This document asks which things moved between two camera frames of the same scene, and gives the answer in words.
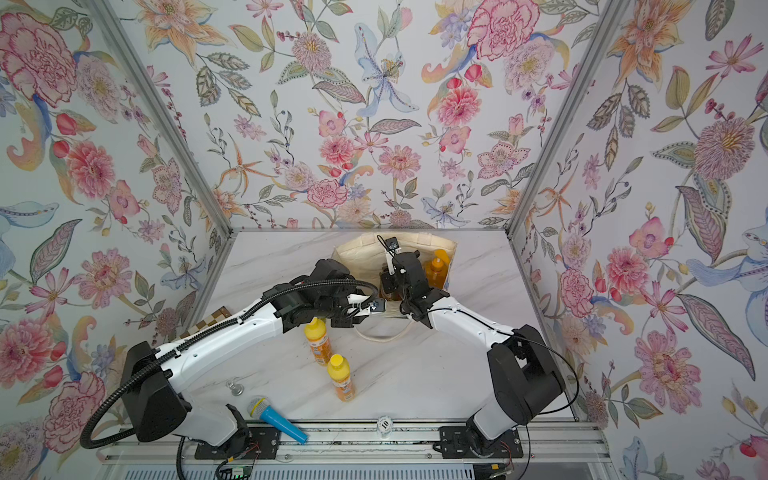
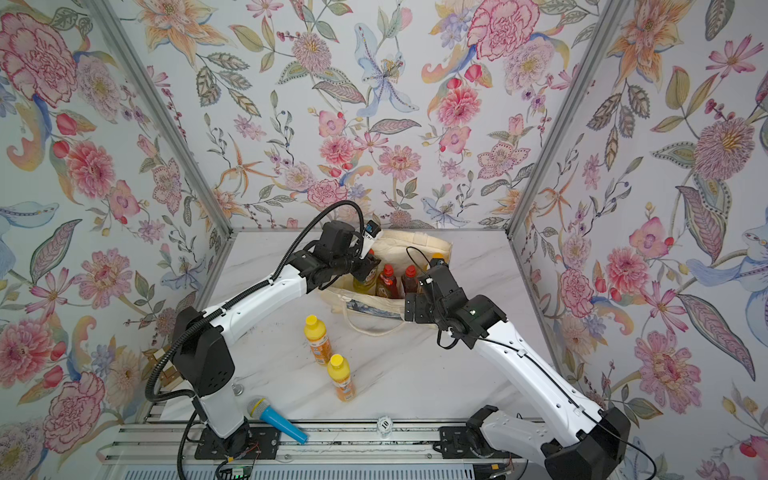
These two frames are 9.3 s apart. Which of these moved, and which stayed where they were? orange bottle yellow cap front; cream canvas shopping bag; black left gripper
Moved: black left gripper
Stayed: orange bottle yellow cap front; cream canvas shopping bag
